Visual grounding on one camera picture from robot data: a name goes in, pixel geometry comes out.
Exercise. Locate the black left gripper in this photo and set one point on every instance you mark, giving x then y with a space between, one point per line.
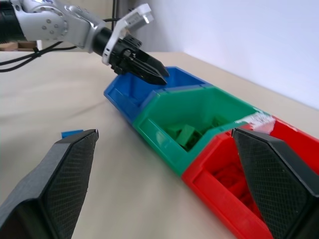
124 53

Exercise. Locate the green block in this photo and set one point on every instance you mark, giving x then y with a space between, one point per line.
187 135
172 132

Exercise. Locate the brown cardboard box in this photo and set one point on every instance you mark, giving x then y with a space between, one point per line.
17 46

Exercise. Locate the blue plastic bin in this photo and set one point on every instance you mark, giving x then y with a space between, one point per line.
124 99

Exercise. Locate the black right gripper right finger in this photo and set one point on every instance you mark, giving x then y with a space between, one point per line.
276 184

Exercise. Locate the red plastic bin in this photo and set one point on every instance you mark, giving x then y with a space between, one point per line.
216 199

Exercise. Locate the red block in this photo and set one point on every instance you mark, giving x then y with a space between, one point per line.
230 173

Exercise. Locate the green plastic bin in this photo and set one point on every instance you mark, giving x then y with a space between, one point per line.
174 154

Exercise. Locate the blue block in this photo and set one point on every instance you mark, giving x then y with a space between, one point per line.
71 134

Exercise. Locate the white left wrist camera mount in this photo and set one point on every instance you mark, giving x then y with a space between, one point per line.
134 18

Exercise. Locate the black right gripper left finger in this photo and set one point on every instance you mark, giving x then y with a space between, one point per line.
59 179

